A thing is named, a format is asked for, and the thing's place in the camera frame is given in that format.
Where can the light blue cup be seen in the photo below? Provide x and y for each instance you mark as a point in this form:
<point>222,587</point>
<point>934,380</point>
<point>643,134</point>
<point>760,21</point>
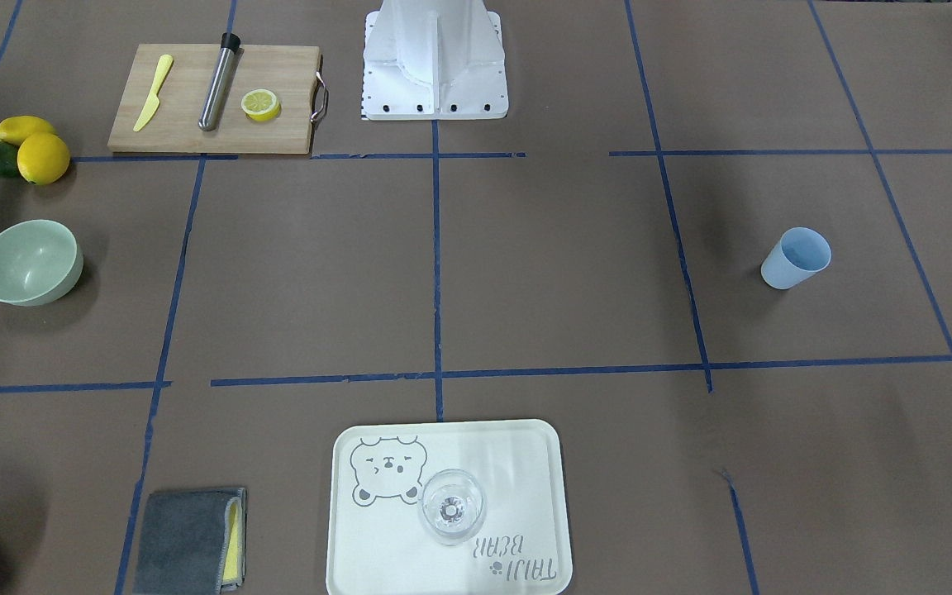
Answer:
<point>799,254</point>

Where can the green bowl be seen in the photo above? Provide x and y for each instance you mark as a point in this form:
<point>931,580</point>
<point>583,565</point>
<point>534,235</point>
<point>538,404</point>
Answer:
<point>40,262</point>

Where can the cream bear tray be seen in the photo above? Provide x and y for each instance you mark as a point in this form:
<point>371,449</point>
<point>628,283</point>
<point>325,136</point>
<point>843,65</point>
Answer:
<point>377,543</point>

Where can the clear wine glass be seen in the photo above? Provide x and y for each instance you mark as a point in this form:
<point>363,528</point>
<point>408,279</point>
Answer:
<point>454,506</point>

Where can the half lemon slice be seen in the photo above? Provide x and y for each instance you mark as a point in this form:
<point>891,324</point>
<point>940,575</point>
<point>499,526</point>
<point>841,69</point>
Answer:
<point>260,105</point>

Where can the wooden cutting board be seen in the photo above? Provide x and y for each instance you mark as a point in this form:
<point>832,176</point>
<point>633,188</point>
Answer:
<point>289,71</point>

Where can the steel muddler black tip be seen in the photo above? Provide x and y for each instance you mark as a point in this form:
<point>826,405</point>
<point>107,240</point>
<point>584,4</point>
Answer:
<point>220,82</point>

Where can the grey yellow folded cloth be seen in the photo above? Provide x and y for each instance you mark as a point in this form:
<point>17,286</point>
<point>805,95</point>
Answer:
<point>193,542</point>

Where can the yellow plastic knife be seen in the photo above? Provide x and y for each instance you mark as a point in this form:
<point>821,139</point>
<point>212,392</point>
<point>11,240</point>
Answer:
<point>152,101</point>

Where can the yellow lemon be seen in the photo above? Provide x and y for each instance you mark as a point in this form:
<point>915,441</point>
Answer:
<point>43,158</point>
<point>14,130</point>

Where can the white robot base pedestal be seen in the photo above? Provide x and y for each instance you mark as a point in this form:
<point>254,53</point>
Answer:
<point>433,60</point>

